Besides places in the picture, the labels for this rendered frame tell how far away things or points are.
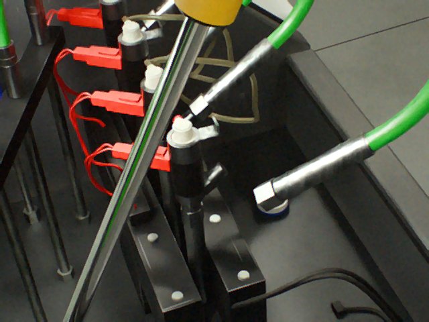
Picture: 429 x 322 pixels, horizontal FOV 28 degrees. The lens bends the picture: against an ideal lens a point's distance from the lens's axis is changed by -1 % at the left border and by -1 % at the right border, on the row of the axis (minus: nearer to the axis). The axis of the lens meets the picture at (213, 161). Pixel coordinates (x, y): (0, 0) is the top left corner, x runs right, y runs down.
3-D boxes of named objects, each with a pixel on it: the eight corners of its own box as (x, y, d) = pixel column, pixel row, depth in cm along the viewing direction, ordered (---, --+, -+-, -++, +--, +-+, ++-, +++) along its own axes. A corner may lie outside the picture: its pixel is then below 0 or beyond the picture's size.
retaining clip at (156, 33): (159, 29, 83) (158, 19, 82) (165, 39, 82) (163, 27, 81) (128, 37, 83) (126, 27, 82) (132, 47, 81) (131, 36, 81)
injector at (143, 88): (213, 241, 90) (198, 80, 76) (168, 254, 89) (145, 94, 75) (204, 223, 92) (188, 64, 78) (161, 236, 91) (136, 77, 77)
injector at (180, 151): (240, 296, 84) (229, 134, 70) (193, 311, 83) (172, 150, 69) (230, 276, 86) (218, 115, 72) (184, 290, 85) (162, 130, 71)
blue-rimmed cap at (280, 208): (293, 210, 105) (293, 202, 104) (263, 220, 104) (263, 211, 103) (281, 190, 108) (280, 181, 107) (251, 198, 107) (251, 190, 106)
